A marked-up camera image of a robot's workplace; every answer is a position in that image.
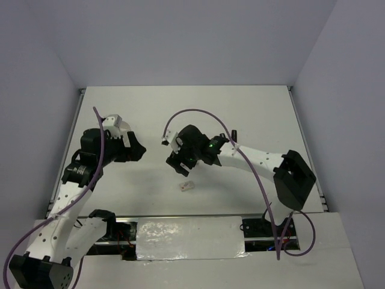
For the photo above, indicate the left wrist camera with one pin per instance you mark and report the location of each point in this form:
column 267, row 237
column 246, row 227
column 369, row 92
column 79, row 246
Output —
column 111, row 124

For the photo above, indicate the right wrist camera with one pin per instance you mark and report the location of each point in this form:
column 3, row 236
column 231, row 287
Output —
column 170, row 138

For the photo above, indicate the black mounting rail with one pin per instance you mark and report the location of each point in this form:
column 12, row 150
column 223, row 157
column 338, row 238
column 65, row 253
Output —
column 258, row 237

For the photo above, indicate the white round container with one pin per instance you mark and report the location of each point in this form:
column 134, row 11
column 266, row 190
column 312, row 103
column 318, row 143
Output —
column 124, row 127

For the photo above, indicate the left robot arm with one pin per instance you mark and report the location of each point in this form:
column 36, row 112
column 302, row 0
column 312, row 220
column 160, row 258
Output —
column 50, row 260

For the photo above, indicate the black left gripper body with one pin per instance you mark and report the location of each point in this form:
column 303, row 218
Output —
column 115, row 150

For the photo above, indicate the pink capped black highlighter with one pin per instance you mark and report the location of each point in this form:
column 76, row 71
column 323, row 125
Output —
column 234, row 135

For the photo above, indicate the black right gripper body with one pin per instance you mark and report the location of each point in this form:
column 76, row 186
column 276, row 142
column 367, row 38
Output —
column 189, row 156

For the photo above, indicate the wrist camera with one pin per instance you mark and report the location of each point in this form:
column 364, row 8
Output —
column 170, row 138
column 111, row 124

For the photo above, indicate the white staple box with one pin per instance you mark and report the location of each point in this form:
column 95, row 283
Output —
column 187, row 185

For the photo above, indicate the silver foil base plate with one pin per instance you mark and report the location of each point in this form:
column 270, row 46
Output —
column 189, row 238

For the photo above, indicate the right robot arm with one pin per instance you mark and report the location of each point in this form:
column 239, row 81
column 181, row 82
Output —
column 293, row 179

